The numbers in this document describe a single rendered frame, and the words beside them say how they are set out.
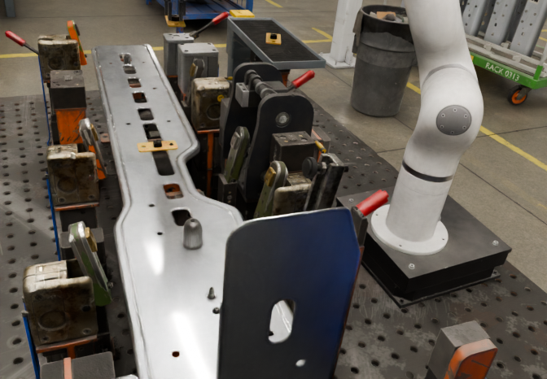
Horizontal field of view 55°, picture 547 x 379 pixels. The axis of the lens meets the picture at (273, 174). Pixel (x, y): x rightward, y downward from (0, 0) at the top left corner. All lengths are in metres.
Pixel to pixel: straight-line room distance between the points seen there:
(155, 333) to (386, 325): 0.62
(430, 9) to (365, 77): 2.82
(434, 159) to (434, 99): 0.16
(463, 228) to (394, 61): 2.49
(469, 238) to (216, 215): 0.70
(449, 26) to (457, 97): 0.14
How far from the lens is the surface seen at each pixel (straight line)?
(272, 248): 0.39
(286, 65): 1.22
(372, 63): 3.81
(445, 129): 1.07
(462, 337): 0.53
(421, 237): 1.30
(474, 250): 1.36
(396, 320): 1.25
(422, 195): 1.22
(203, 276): 0.82
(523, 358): 1.29
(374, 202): 0.79
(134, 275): 0.83
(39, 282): 0.77
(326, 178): 0.71
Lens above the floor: 1.56
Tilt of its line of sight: 31 degrees down
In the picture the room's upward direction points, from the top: 6 degrees clockwise
